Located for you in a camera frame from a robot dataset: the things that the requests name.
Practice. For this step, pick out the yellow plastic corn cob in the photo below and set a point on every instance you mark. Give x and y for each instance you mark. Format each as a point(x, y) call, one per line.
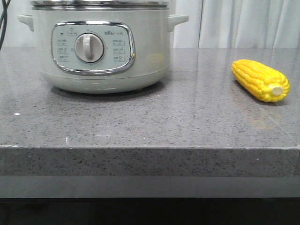
point(263, 82)

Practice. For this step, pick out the pale green electric cooking pot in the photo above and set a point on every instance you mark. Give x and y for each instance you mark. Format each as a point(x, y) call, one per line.
point(102, 50)

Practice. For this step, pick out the white pleated curtain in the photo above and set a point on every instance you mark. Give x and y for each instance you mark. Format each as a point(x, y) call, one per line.
point(237, 24)

